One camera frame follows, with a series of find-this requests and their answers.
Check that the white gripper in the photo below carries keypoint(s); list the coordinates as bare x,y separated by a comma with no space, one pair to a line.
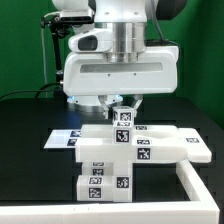
90,74

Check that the white tagged cube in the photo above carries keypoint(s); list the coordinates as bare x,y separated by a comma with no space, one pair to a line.
123,114
122,132

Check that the white chair back frame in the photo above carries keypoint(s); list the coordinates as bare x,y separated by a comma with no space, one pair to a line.
154,144

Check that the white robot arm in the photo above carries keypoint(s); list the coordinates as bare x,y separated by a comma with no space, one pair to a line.
109,56

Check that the white U-shaped fence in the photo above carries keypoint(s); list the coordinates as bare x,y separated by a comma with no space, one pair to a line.
200,209

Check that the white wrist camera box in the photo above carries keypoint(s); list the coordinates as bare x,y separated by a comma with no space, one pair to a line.
96,40

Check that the grey mounted camera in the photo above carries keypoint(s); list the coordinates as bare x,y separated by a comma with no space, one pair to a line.
77,15

